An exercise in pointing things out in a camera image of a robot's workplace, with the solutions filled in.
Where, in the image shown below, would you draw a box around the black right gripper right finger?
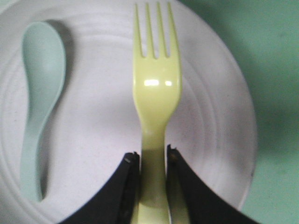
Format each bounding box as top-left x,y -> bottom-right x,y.
167,145 -> 257,224

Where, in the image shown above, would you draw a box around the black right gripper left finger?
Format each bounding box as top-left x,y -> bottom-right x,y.
62,152 -> 140,224

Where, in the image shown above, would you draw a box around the beige round plate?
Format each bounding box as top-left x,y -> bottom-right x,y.
0,0 -> 256,224

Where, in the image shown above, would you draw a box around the yellow plastic fork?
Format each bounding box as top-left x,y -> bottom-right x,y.
133,5 -> 182,224

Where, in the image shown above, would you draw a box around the pale green plastic spoon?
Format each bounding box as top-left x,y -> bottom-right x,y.
20,21 -> 66,202

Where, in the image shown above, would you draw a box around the light green serving tray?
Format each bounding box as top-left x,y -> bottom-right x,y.
184,0 -> 299,224

